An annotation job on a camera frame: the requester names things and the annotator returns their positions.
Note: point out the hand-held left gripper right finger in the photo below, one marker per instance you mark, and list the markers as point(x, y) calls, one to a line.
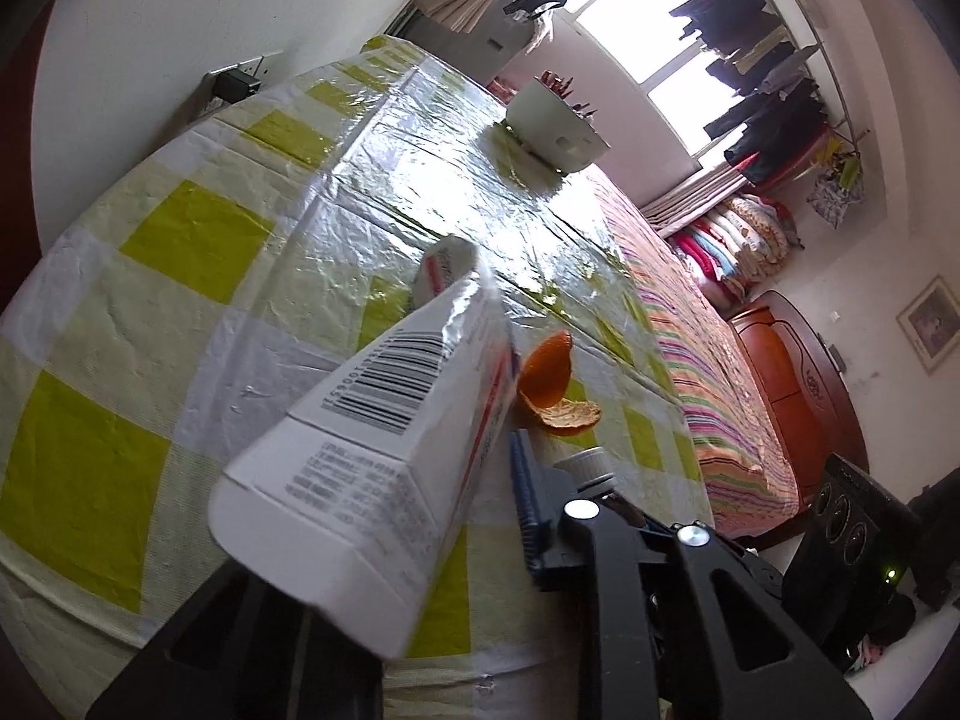
point(521, 495)

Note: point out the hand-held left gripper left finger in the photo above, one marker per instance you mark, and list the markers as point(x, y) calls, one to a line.
point(247, 690)

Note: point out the white toothpaste tube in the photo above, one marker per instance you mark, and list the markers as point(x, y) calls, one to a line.
point(390, 450)

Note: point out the small white bottle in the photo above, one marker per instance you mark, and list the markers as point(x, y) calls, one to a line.
point(589, 463)

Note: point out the dark hanging coats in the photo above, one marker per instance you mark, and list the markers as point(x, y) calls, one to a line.
point(937, 532)

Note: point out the orange peel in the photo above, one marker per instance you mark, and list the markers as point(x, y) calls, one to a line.
point(547, 382)

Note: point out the wooden bed headboard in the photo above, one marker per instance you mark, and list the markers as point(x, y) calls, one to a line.
point(802, 382)

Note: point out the bed with striped cover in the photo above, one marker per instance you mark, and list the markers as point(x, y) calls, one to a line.
point(675, 345)

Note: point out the white red-label tube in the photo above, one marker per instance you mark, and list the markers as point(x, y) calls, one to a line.
point(446, 270)

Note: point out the stack of folded quilts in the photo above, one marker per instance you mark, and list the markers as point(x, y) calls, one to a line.
point(739, 247)

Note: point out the pink curtain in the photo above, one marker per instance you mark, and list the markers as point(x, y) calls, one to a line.
point(697, 195)

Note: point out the white utensil holder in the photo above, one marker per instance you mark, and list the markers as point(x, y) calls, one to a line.
point(551, 120)

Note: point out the white floor appliance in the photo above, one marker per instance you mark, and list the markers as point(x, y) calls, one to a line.
point(480, 45)

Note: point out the window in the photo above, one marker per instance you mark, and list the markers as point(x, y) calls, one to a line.
point(637, 22)

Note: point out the row of hanging clothes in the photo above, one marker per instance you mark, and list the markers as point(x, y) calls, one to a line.
point(750, 37)

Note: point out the framed wall picture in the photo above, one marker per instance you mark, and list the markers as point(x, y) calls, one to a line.
point(930, 322)

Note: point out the wall socket with charger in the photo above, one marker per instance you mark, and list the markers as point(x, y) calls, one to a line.
point(240, 81)

